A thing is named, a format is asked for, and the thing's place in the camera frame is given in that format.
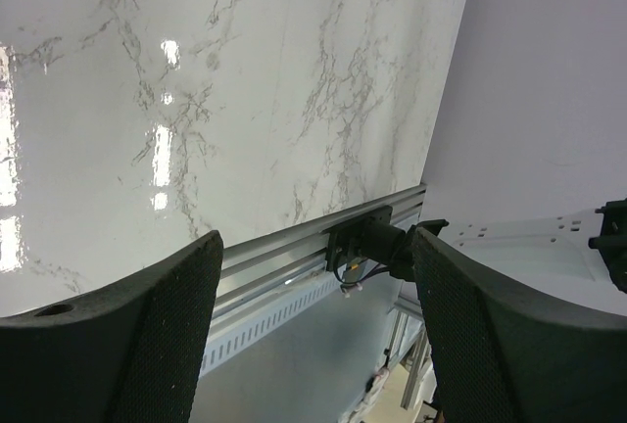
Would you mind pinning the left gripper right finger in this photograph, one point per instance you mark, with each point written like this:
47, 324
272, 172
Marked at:
505, 352

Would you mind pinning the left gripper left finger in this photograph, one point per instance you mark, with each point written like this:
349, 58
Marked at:
131, 351

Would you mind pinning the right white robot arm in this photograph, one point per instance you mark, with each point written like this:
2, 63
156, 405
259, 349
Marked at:
579, 257

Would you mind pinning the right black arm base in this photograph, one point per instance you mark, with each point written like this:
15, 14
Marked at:
368, 245

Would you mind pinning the colourful background shelf clutter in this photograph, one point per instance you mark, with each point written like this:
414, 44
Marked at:
402, 388

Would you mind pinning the white slotted cable duct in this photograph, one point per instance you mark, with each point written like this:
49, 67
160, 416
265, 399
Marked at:
237, 331

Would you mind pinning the aluminium rail frame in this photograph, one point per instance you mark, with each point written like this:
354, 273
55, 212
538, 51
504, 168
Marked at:
253, 269

